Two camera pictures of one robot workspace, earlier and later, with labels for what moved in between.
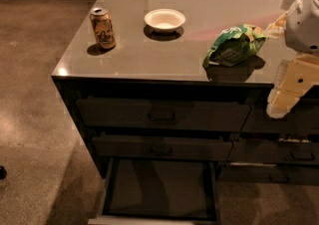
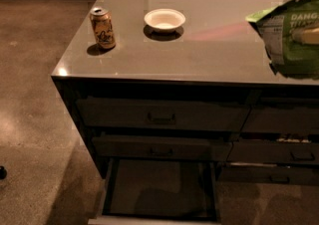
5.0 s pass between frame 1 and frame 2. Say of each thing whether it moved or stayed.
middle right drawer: stayed
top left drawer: stayed
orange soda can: stayed
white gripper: moved
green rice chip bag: moved
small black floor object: stayed
